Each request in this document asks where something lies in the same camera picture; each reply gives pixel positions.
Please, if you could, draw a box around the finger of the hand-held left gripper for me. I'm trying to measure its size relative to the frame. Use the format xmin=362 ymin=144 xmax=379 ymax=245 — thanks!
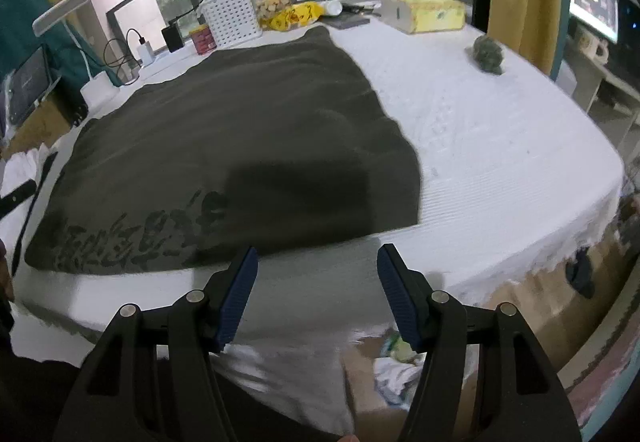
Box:
xmin=0 ymin=178 xmax=40 ymax=218

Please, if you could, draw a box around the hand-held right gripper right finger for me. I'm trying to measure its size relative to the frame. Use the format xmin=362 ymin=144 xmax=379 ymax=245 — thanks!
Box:
xmin=377 ymin=244 xmax=583 ymax=442

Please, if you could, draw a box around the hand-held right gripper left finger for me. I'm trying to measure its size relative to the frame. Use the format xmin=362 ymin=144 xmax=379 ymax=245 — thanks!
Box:
xmin=52 ymin=246 xmax=259 ymax=442

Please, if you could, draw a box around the olive green t-shirt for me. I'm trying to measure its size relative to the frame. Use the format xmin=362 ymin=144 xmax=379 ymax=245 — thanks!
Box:
xmin=25 ymin=24 xmax=423 ymax=279

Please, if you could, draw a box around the brown cardboard box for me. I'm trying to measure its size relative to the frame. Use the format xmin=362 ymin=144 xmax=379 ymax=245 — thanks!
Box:
xmin=0 ymin=97 xmax=76 ymax=160

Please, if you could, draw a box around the white crumpled cloth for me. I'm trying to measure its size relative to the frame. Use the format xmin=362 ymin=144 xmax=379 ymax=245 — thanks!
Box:
xmin=372 ymin=327 xmax=426 ymax=408

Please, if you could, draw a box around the open cardboard box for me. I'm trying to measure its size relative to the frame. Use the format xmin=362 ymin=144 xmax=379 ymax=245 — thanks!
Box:
xmin=342 ymin=332 xmax=481 ymax=442

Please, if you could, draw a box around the tablet computer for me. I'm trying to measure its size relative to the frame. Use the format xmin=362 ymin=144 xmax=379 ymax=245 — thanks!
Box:
xmin=2 ymin=44 xmax=63 ymax=125

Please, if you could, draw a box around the white tablecloth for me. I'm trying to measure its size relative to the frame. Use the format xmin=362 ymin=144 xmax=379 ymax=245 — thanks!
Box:
xmin=0 ymin=0 xmax=626 ymax=438

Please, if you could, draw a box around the dark blue small object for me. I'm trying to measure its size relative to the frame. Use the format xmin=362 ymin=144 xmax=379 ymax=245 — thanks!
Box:
xmin=565 ymin=247 xmax=598 ymax=300

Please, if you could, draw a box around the white desk lamp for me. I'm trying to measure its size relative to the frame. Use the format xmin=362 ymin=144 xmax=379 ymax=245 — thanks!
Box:
xmin=32 ymin=0 xmax=116 ymax=104

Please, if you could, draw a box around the white charger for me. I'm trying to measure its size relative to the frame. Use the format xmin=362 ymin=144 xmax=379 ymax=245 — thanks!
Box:
xmin=136 ymin=39 xmax=157 ymax=68

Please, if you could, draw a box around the black power adapter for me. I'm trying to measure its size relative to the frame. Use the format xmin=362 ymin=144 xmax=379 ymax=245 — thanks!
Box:
xmin=161 ymin=26 xmax=185 ymax=54

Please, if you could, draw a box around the red can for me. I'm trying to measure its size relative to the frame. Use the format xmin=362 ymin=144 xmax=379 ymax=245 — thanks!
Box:
xmin=189 ymin=24 xmax=217 ymax=55

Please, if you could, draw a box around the small grey object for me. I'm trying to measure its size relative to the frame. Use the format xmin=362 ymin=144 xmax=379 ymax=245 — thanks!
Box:
xmin=467 ymin=34 xmax=505 ymax=75

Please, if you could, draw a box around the white plastic basket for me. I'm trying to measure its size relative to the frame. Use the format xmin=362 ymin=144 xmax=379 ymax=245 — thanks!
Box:
xmin=200 ymin=0 xmax=263 ymax=50

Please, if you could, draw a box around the grey flat device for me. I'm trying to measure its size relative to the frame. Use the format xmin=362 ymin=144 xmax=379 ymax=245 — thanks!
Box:
xmin=325 ymin=14 xmax=371 ymax=29

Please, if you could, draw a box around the yellow duck print bag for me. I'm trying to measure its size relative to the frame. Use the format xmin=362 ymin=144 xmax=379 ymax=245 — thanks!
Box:
xmin=267 ymin=1 xmax=323 ymax=32

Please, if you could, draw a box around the yellow tissue box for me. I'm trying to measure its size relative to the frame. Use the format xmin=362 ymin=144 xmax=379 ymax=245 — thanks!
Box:
xmin=381 ymin=0 xmax=467 ymax=35

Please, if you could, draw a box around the white side desk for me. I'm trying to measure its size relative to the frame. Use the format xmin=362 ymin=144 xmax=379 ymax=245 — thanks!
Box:
xmin=557 ymin=57 xmax=640 ymax=158

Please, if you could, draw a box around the white mug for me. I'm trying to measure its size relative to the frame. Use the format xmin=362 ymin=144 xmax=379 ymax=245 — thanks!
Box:
xmin=575 ymin=29 xmax=610 ymax=65

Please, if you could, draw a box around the black computer case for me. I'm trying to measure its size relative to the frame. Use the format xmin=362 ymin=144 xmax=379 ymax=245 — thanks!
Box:
xmin=617 ymin=0 xmax=640 ymax=83

